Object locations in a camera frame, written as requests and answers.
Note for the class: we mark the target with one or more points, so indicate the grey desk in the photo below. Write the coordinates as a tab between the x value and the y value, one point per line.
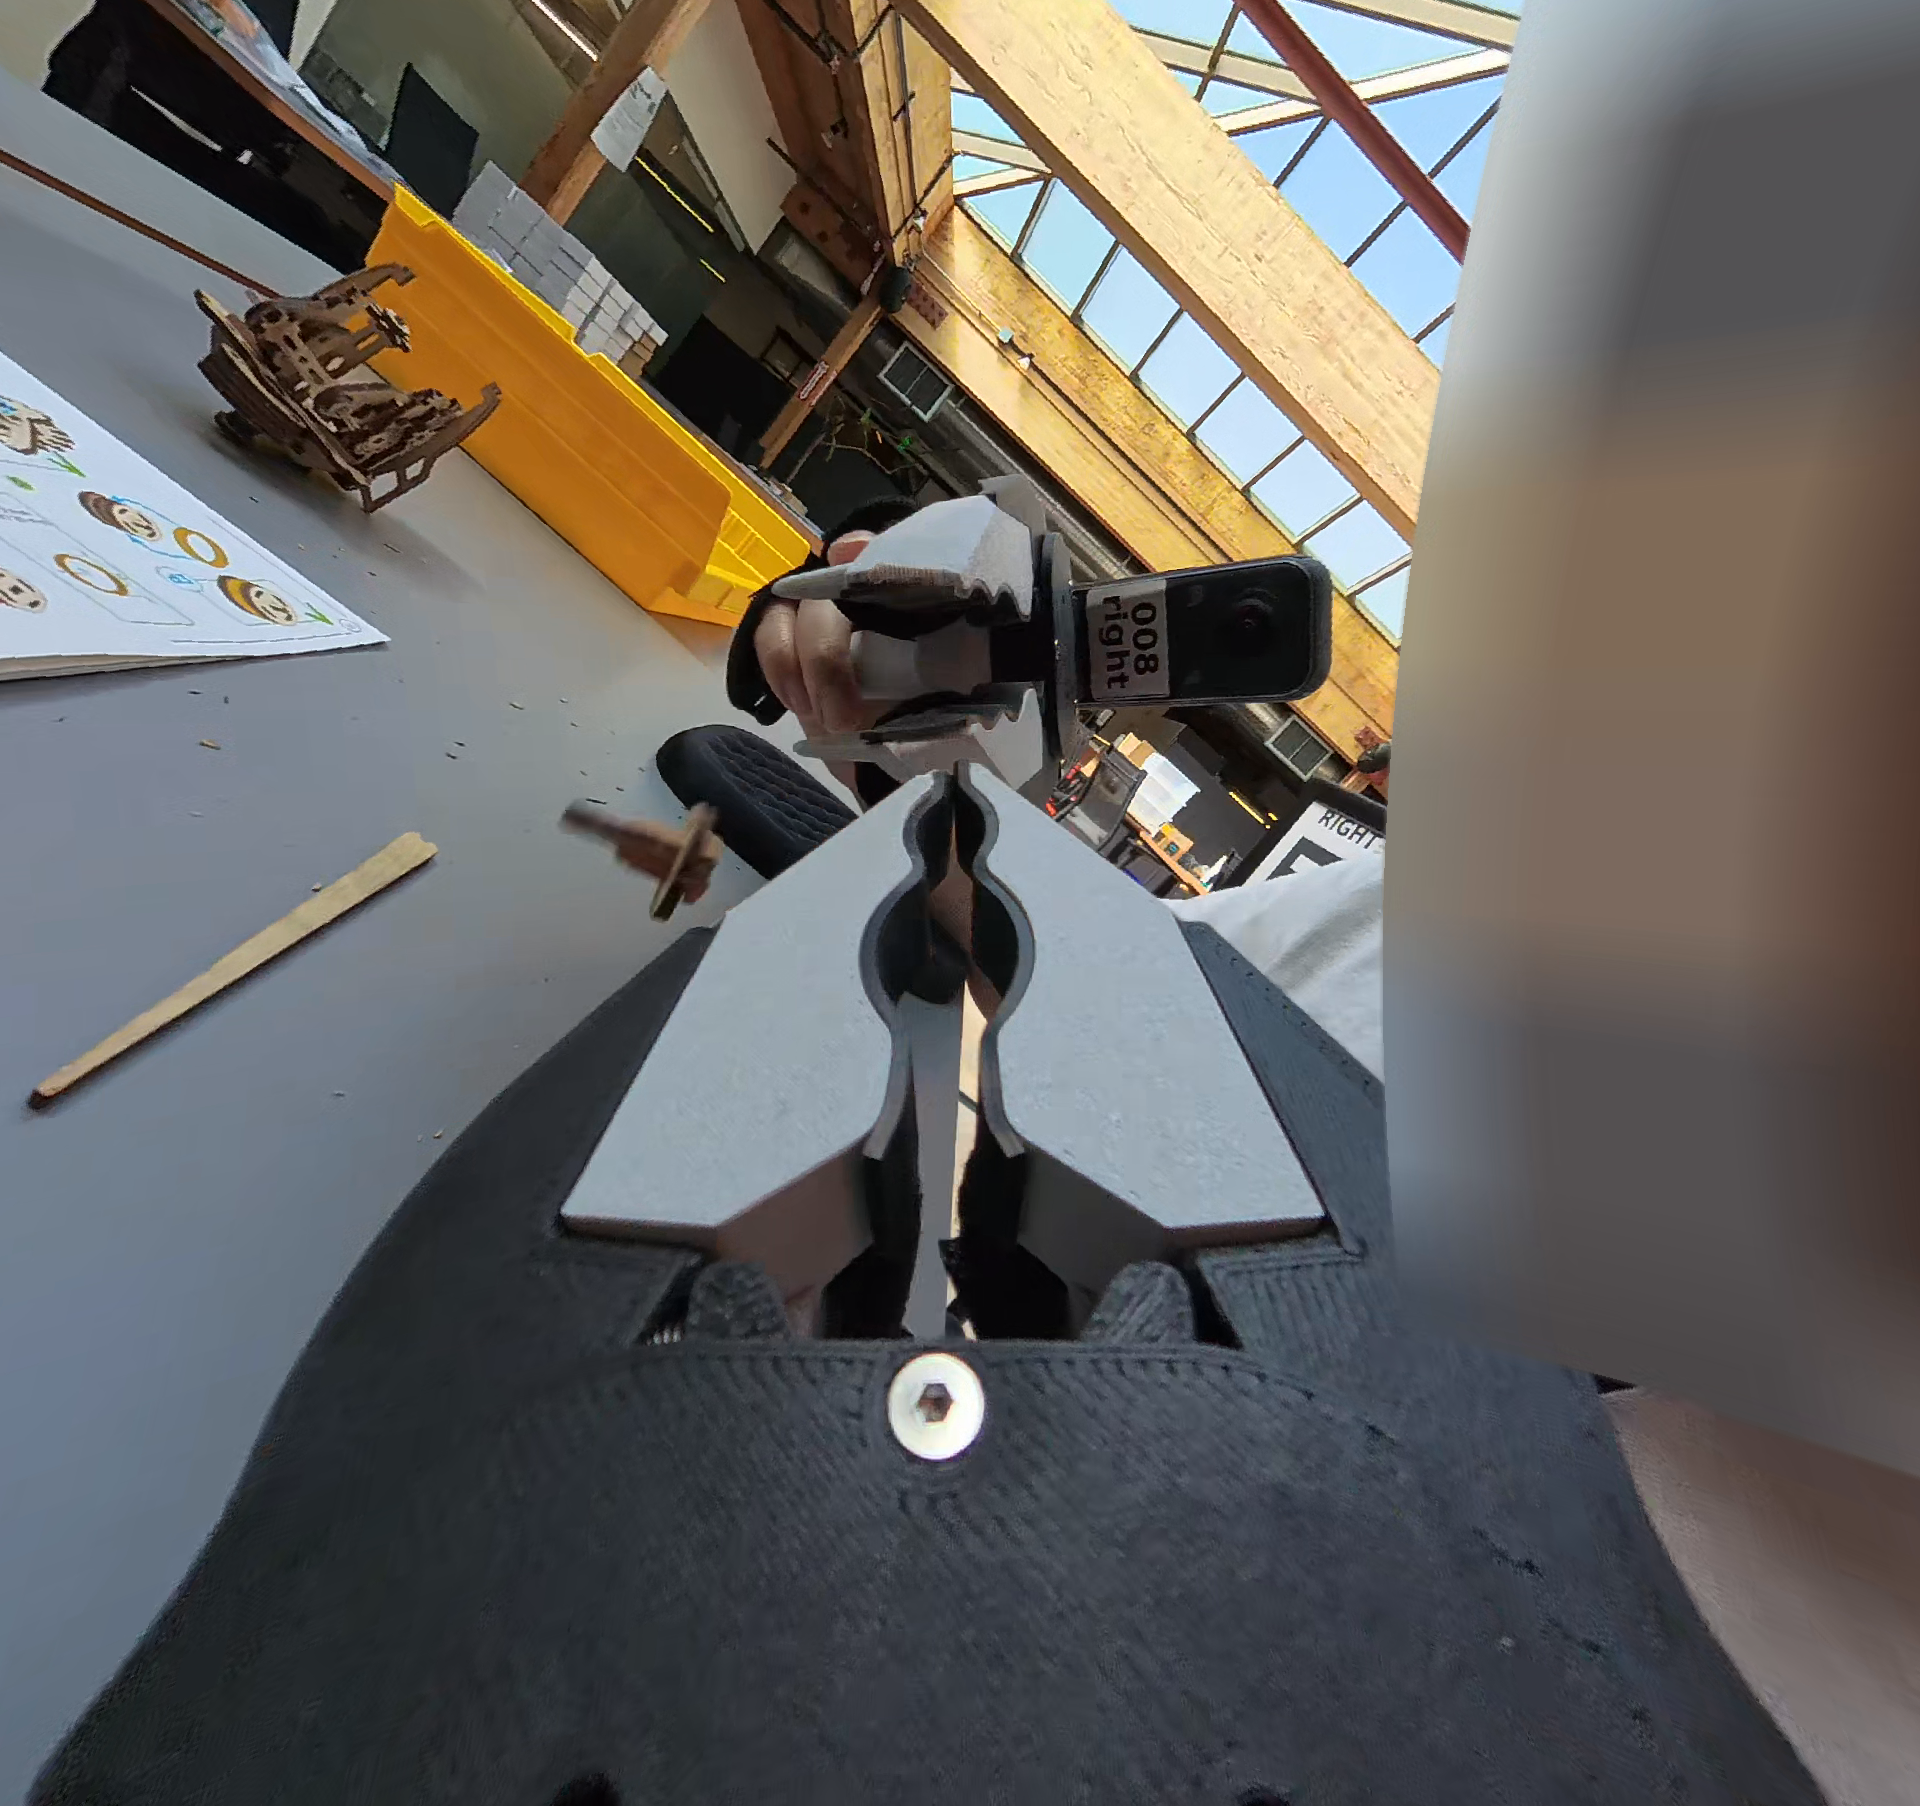
300	1236

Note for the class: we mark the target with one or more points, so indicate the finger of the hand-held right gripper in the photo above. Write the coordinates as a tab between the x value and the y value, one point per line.
930	560
939	727

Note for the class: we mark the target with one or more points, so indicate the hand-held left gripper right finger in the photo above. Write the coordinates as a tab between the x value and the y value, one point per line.
1141	1056

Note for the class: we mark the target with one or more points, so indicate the wooden mechanical model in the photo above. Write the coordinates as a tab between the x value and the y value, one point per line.
328	382

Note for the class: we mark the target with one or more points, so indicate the black and white sign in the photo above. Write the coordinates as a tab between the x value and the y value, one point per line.
1318	840

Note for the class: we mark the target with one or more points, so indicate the paper note on post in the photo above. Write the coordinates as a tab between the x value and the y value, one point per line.
630	115

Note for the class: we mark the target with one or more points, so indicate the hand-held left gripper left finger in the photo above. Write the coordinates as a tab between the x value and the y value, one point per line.
749	1056

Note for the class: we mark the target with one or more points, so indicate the stack of white boxes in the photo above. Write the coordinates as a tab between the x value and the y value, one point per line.
556	262

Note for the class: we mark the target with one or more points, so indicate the wooden side table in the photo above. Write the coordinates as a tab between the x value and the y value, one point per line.
179	7

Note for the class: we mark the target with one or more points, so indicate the small wooden gear axle part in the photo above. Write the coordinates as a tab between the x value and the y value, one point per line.
659	846

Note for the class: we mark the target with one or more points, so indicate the person's right hand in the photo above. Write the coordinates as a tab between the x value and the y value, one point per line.
810	653

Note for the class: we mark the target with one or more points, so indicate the person's white shirt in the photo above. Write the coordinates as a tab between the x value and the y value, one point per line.
1305	938

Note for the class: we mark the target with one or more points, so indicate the person's left forearm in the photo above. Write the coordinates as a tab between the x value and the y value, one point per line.
1800	1612

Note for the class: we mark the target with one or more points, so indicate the yellow plastic bin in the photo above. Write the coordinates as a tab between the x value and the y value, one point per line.
569	428

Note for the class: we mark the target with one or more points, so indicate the flat wooden stick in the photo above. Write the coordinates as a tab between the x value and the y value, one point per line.
224	967

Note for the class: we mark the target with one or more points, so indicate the illustrated instruction booklet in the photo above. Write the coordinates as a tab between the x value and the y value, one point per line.
136	532

